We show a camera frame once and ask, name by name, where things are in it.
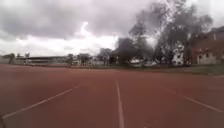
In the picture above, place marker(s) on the white car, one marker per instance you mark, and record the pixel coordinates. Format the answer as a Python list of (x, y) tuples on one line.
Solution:
[(150, 63)]

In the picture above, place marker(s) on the white building behind trees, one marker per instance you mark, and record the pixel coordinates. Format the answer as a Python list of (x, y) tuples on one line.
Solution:
[(178, 59)]

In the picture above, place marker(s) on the long low grey building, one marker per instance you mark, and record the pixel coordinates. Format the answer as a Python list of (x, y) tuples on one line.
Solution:
[(43, 60)]

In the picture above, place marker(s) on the red-roofed building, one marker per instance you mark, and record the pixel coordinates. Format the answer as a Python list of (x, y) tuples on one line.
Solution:
[(208, 50)]

